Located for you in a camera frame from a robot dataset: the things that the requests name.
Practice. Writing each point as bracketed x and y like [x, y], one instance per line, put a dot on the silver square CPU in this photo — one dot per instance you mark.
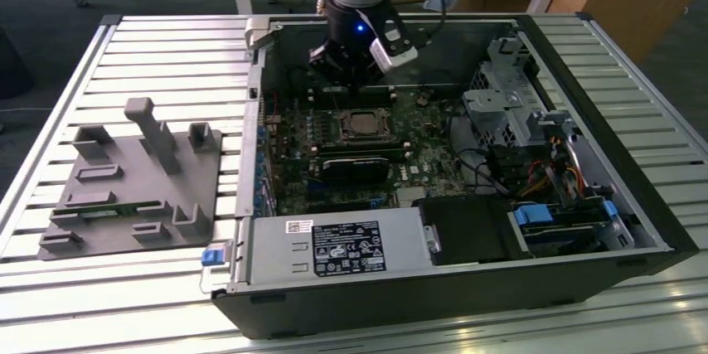
[368, 122]

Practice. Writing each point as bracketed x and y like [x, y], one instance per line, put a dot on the black RAM slot bank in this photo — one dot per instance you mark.
[379, 99]

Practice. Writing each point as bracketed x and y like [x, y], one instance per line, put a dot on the black CPU socket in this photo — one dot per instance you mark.
[343, 136]

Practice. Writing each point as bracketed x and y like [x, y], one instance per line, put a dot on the black RAM slot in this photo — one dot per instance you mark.
[359, 147]
[359, 155]

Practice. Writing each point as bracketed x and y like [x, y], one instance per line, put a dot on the silver coin battery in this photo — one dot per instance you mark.
[421, 101]

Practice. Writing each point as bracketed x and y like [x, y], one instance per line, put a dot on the black graphics card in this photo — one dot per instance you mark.
[353, 169]

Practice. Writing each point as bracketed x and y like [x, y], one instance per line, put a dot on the silver metal drive cage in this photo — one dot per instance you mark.
[497, 109]

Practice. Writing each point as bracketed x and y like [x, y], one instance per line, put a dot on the green motherboard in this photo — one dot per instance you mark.
[436, 155]

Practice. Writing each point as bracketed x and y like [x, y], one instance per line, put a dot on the silver chipset heatsink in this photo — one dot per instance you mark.
[412, 195]

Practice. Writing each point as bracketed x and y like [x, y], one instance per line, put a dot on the white QR code sticker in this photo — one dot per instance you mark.
[299, 226]

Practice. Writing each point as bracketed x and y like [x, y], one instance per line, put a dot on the black power supply label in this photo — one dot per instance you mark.
[348, 246]

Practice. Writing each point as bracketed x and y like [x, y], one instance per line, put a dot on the black plastic shroud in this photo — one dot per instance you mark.
[469, 225]

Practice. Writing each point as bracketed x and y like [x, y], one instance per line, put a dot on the grey power supply unit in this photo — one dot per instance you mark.
[265, 246]

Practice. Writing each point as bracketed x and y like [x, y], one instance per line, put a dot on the blue disk carrier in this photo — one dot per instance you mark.
[533, 213]

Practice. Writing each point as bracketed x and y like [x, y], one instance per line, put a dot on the grey parts rack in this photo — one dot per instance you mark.
[137, 205]

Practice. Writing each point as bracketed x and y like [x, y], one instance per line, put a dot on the blue case latch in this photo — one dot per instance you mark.
[212, 255]

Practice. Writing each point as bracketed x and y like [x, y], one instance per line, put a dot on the green RAM stick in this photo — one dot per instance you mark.
[101, 212]

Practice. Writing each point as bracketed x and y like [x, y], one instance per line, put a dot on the blue plastic clip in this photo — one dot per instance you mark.
[609, 209]

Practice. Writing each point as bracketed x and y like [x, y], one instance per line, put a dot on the black open PC case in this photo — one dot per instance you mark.
[387, 308]

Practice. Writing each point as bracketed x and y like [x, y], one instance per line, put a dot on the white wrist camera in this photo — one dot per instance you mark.
[395, 49]

